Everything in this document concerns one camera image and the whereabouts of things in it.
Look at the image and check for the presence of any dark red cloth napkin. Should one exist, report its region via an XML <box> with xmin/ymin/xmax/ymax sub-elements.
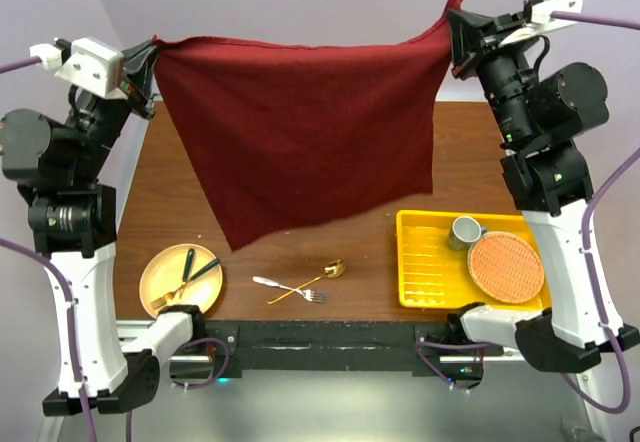
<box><xmin>153</xmin><ymin>18</ymin><xmax>451</xmax><ymax>250</ymax></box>

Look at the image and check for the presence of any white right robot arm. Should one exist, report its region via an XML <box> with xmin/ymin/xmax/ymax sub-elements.
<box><xmin>445</xmin><ymin>9</ymin><xmax>639</xmax><ymax>374</ymax></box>

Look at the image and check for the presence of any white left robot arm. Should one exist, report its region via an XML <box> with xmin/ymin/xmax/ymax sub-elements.
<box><xmin>1</xmin><ymin>38</ymin><xmax>207</xmax><ymax>417</ymax></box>

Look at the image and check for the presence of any grey mug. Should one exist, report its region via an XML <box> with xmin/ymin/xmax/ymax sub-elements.
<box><xmin>447</xmin><ymin>216</ymin><xmax>488</xmax><ymax>251</ymax></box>

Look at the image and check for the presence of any cream round plate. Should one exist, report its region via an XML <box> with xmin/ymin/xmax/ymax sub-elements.
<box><xmin>139</xmin><ymin>244</ymin><xmax>223</xmax><ymax>318</ymax></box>

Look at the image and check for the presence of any orange woven round mat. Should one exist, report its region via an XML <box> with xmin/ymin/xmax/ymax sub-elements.
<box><xmin>467</xmin><ymin>231</ymin><xmax>545</xmax><ymax>304</ymax></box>

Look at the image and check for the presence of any yellow plastic tray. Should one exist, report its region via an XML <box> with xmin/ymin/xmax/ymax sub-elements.
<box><xmin>396</xmin><ymin>210</ymin><xmax>551</xmax><ymax>311</ymax></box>

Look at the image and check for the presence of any gold spoon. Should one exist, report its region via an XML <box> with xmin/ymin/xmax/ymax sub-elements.
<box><xmin>267</xmin><ymin>259</ymin><xmax>346</xmax><ymax>305</ymax></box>

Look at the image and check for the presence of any silver fork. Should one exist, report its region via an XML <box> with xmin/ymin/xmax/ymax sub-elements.
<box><xmin>252</xmin><ymin>276</ymin><xmax>328</xmax><ymax>305</ymax></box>

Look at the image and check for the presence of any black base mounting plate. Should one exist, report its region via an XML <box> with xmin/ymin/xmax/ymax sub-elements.
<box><xmin>171</xmin><ymin>320</ymin><xmax>489</xmax><ymax>388</ymax></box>

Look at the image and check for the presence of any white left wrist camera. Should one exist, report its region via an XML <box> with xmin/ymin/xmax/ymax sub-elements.
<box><xmin>29</xmin><ymin>37</ymin><xmax>127</xmax><ymax>100</ymax></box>

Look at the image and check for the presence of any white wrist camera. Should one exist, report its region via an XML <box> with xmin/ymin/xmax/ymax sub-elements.
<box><xmin>29</xmin><ymin>37</ymin><xmax>127</xmax><ymax>100</ymax></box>
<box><xmin>499</xmin><ymin>0</ymin><xmax>584</xmax><ymax>47</ymax></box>

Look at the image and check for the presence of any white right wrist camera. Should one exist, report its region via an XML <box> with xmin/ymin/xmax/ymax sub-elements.
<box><xmin>499</xmin><ymin>0</ymin><xmax>584</xmax><ymax>47</ymax></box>

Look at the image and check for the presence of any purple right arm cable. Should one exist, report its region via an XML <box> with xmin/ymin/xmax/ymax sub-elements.
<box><xmin>415</xmin><ymin>10</ymin><xmax>640</xmax><ymax>416</ymax></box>

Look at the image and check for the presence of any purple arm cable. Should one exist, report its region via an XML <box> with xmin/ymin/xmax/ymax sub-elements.
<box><xmin>0</xmin><ymin>56</ymin><xmax>231</xmax><ymax>442</ymax></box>
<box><xmin>415</xmin><ymin>10</ymin><xmax>640</xmax><ymax>416</ymax></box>

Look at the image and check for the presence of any green handled gold utensil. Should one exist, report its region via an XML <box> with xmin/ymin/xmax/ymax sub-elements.
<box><xmin>177</xmin><ymin>247</ymin><xmax>195</xmax><ymax>297</ymax></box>
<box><xmin>151</xmin><ymin>258</ymin><xmax>220</xmax><ymax>310</ymax></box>

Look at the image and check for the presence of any aluminium front rail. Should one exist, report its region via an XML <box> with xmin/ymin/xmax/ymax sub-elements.
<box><xmin>114</xmin><ymin>319</ymin><xmax>531</xmax><ymax>363</ymax></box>

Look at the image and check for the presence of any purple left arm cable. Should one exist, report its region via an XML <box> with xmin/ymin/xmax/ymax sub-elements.
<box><xmin>0</xmin><ymin>56</ymin><xmax>231</xmax><ymax>442</ymax></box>

